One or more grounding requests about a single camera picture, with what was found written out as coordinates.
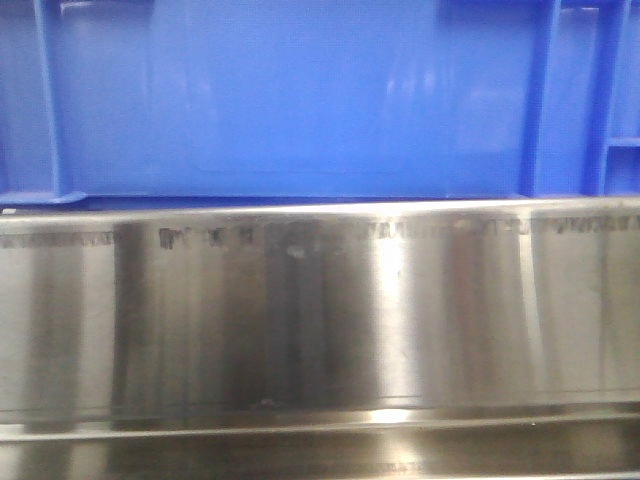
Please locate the light blue plastic bin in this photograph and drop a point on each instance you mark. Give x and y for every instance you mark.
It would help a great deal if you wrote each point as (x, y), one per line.
(130, 103)

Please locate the stainless steel shelf rail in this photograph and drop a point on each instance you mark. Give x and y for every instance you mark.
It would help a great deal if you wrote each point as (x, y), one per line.
(422, 340)

